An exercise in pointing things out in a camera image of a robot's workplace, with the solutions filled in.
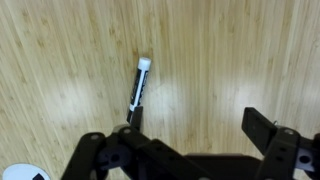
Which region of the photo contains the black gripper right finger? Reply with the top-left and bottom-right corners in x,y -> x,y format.
241,106 -> 320,180

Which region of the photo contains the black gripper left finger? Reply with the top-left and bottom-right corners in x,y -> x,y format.
61,105 -> 208,180

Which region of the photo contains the black Expo marker white cap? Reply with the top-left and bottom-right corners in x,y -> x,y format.
126,56 -> 152,124

